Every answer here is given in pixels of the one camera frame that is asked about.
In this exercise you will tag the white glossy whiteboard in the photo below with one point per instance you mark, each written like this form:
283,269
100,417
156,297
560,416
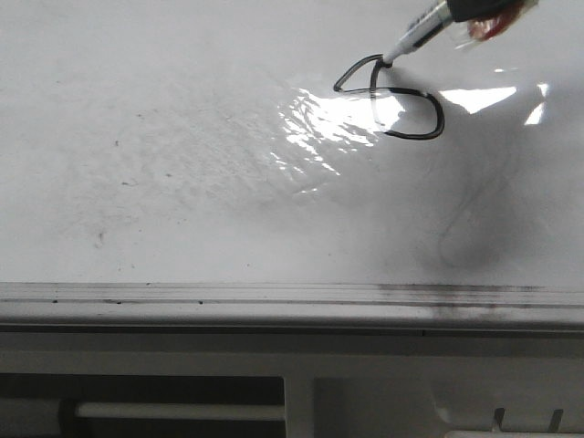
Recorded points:
201,141

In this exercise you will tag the white whiteboard marker black tip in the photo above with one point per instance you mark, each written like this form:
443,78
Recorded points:
424,28

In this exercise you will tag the white base housing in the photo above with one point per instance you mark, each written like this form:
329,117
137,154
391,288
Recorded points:
330,386

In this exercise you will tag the aluminium whiteboard frame rail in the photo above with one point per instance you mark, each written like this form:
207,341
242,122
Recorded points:
293,306

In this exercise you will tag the orange disc taped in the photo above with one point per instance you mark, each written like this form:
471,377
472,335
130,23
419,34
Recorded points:
474,32

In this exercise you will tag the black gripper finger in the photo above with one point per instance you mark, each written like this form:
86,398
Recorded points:
466,10

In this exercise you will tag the white horizontal bar below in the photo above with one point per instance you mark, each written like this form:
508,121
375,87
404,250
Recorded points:
178,411

